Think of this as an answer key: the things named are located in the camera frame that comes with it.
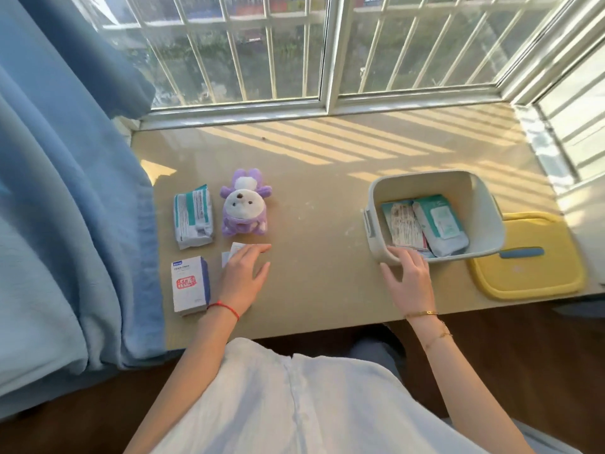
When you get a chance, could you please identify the white shirt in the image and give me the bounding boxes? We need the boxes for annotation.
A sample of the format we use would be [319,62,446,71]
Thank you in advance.
[150,337,490,454]

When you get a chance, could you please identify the white window frame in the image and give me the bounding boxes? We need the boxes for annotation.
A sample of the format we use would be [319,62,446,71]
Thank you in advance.
[71,0,605,194]

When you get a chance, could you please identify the white plastic storage bin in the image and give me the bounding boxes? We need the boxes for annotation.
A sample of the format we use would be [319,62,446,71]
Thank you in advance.
[363,169,507,266]

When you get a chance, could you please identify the blue curtain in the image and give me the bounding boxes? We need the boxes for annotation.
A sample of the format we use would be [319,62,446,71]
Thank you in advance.
[0,0,167,422]

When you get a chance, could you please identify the person's right forearm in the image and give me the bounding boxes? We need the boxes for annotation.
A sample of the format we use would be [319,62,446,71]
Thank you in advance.
[406,313,536,454]

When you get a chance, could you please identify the small white paper sachet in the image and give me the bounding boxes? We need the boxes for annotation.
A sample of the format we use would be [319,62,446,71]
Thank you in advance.
[221,242,247,269]

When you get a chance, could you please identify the purple white plush toy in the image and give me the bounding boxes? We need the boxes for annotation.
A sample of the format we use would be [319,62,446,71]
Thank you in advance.
[219,168,273,237]

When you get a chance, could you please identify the yellow lid with blue handle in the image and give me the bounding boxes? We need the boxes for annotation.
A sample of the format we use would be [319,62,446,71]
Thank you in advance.
[467,211,587,301]

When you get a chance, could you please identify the white medicine box red label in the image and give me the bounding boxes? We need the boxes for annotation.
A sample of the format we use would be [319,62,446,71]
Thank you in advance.
[170,255,211,317]

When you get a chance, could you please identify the white window security bars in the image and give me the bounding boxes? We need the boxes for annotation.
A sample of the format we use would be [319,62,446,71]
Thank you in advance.
[90,0,568,107]

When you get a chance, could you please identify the person's right hand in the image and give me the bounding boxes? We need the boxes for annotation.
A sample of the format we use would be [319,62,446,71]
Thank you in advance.
[380,246,438,317]

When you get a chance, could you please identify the person's left hand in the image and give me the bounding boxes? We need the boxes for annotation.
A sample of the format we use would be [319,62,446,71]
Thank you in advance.
[210,244,273,319]

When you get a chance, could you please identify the red string bracelet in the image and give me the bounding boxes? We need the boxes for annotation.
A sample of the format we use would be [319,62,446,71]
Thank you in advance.
[207,301,241,321]

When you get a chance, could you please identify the flat printed pale packet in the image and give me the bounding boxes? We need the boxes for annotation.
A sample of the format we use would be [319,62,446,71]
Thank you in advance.
[381,200,429,254]

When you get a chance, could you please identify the person's left forearm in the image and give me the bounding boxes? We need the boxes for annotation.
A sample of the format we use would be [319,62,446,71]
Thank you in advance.
[124,302,241,454]

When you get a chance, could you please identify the teal white wet wipes pack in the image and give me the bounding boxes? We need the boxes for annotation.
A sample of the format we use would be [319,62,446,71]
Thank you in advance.
[412,194,470,258]

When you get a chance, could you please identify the thin gold chain bracelet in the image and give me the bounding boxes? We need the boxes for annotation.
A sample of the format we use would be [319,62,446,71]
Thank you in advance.
[422,321,453,352]

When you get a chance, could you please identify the white teal striped wipes pack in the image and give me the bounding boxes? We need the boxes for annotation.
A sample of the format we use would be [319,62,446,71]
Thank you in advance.
[173,184,215,250]

